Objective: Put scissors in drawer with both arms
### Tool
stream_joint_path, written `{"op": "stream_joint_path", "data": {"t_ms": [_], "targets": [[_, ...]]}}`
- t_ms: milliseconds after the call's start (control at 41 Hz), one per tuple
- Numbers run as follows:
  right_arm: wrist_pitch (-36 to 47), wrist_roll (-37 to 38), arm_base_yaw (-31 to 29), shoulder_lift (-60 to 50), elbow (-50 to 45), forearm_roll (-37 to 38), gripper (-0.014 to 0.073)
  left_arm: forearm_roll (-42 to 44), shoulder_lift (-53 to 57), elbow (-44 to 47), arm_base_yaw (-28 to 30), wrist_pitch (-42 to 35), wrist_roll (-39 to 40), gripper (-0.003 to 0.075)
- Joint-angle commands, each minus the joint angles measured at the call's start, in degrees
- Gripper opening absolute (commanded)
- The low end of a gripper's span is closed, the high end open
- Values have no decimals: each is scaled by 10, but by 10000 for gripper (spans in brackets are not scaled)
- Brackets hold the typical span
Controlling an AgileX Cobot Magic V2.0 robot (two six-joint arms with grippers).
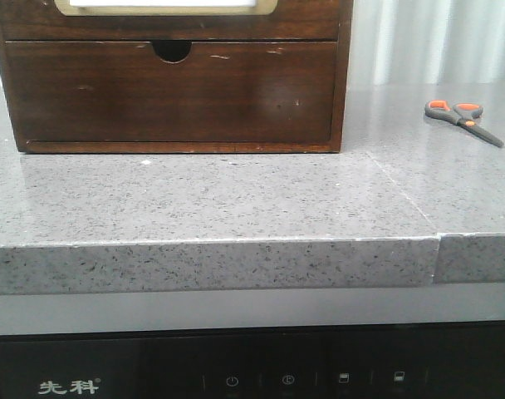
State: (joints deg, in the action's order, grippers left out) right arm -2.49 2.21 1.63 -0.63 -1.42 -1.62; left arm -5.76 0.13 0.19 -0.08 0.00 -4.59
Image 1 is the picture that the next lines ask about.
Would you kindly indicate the grey orange scissors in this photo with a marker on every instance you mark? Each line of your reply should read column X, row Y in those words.
column 463, row 115

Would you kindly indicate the wooden drawer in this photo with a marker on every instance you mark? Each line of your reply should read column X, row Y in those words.
column 42, row 20
column 221, row 91

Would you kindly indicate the dark wooden drawer cabinet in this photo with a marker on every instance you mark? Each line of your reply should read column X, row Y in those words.
column 175, row 50

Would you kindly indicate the black appliance control panel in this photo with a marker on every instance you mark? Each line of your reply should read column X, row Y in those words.
column 422, row 360

